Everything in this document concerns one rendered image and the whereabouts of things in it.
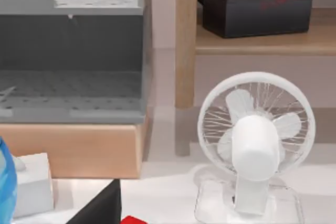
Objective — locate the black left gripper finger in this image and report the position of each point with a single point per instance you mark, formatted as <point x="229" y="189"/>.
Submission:
<point x="105" y="204"/>

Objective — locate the red object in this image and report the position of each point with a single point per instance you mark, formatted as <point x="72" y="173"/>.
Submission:
<point x="132" y="220"/>

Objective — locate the pale wooden drawer front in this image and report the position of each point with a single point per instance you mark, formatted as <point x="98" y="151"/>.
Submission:
<point x="78" y="150"/>

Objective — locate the white tissue box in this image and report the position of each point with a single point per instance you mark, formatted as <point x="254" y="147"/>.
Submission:
<point x="32" y="184"/>

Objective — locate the blue plastic bag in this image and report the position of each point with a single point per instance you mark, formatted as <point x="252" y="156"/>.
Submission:
<point x="6" y="182"/>

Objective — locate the white desk fan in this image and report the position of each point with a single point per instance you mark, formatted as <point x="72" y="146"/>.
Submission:
<point x="256" y="148"/>

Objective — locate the wooden open shelf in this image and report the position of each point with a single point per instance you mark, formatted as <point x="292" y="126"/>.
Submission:
<point x="185" y="40"/>

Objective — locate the black tissue box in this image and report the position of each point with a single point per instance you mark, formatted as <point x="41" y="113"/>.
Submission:
<point x="256" y="14"/>

